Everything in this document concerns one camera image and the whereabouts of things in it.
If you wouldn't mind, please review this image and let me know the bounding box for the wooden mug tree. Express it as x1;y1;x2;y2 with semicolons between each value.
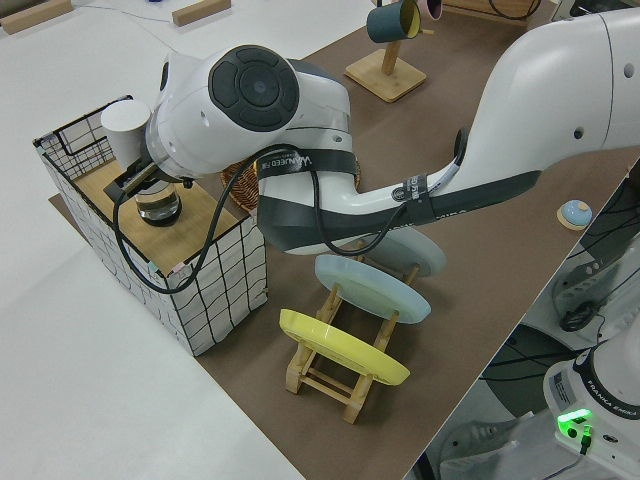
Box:
343;0;434;104

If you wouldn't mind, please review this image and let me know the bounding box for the wooden dish rack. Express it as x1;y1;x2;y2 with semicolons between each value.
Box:
284;239;421;426

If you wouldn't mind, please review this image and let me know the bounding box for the black velcro strap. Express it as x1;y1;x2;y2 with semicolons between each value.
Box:
394;172;439;226
253;148;360;182

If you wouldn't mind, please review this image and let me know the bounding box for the black cabinet handle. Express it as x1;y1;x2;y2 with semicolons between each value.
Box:
487;0;541;22

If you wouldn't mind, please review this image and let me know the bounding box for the brown table mat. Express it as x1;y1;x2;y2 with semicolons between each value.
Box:
47;0;640;480

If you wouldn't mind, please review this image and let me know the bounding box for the grey plate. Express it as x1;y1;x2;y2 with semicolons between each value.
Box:
344;232;447;277

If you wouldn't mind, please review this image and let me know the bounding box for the yellow plate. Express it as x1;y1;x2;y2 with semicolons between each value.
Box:
278;308;412;387

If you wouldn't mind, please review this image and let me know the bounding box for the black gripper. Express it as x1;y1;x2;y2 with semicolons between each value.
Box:
103;153;194;202

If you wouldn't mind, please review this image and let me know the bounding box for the light blue plate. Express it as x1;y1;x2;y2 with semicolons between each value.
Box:
313;253;432;325

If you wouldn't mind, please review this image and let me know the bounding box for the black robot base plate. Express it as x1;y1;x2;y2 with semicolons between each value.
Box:
477;322;556;419

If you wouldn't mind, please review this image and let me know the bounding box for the wooden tray with wire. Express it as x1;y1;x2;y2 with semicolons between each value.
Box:
32;93;270;358

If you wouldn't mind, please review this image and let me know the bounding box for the wooden drawer cabinet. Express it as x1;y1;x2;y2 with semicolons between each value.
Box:
442;0;543;27

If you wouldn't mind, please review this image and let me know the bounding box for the brown wicker basket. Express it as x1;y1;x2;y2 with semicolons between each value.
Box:
219;154;266;211

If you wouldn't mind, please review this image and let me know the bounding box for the wooden block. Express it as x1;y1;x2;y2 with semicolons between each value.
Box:
0;0;75;35
171;0;232;27

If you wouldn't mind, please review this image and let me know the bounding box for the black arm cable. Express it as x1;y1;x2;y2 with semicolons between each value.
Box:
112;127;471;296

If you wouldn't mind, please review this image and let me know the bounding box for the dark teal mug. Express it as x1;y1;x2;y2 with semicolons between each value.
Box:
366;0;424;45

